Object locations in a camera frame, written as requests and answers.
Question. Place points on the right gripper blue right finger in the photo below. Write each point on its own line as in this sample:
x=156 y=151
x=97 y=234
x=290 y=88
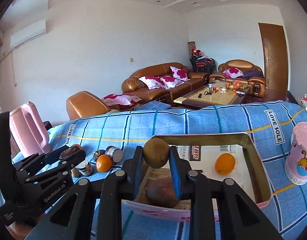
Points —
x=179 y=169

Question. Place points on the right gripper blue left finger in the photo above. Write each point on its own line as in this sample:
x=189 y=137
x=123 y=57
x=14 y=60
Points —
x=133 y=168

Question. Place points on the layered cylinder cake toy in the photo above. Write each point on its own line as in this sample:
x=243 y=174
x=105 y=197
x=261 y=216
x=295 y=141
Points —
x=116 y=154

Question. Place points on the brown kiwi fruit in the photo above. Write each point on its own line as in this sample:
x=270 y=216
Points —
x=156 y=153

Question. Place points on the orange tangerine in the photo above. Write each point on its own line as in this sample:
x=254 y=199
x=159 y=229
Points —
x=103 y=163
x=77 y=146

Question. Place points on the dark brown round fruit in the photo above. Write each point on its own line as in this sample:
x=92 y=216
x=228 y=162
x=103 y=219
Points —
x=160 y=192

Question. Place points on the large orange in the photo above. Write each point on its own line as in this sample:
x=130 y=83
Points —
x=225 y=164

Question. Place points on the pink rectangular tin box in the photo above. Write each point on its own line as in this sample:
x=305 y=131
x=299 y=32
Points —
x=202 y=152

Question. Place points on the blue plaid table cloth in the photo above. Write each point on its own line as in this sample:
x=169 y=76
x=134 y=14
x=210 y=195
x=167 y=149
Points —
x=269 y=125

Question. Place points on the dark chocolate round toy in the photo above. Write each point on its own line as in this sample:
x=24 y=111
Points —
x=97 y=154

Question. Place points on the pink electric kettle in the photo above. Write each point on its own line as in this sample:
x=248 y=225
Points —
x=28 y=130

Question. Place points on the small olive pebble toy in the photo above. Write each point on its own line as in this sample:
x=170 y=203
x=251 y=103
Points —
x=75 y=173

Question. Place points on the dark striped oval toy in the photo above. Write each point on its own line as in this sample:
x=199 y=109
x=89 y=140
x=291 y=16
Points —
x=68 y=152

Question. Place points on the brown leather near chair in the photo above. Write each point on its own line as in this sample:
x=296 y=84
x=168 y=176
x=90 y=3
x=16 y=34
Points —
x=85 y=104

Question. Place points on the wooden coffee table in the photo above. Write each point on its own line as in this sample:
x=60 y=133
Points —
x=214 y=94

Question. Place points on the brown leather three-seat sofa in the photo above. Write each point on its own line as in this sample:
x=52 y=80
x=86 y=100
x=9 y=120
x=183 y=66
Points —
x=163 y=82

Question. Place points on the stacked dark chairs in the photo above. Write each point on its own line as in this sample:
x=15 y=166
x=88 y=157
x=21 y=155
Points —
x=203 y=64

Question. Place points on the brown leather armchair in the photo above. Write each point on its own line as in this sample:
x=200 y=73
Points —
x=243 y=72

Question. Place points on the pink cartoon lidded cup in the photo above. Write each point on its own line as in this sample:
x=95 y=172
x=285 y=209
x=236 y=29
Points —
x=296 y=161

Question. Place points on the brown wooden door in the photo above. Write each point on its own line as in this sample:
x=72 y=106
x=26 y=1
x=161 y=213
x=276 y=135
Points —
x=275 y=56

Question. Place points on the white wall air conditioner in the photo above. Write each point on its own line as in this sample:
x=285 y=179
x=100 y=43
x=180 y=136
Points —
x=28 y=34

